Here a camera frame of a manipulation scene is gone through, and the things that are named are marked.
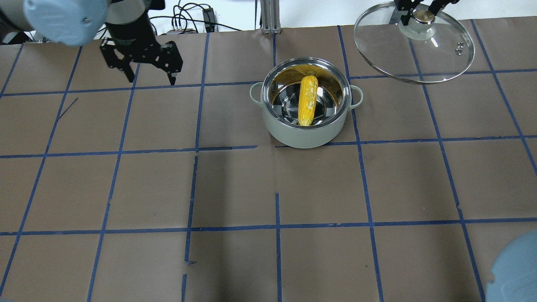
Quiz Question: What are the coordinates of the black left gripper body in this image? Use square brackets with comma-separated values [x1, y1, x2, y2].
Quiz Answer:
[100, 17, 183, 73]

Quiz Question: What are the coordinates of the glass pot lid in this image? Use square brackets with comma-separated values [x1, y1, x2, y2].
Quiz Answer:
[354, 1, 475, 85]

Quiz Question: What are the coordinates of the yellow corn cob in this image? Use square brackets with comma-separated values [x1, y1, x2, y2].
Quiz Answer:
[298, 75, 318, 126]

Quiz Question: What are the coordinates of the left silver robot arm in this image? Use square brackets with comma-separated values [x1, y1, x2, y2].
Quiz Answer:
[0, 0, 183, 85]

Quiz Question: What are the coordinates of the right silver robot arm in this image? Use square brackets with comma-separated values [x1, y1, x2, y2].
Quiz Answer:
[391, 0, 536, 302]

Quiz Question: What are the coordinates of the pale green cooking pot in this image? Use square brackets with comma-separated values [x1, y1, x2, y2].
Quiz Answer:
[249, 57, 364, 149]

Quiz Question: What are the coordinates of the black power adapter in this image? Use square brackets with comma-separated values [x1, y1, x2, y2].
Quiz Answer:
[203, 8, 216, 33]

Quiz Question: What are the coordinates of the aluminium frame post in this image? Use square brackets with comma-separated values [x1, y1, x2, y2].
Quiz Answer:
[260, 0, 282, 34]

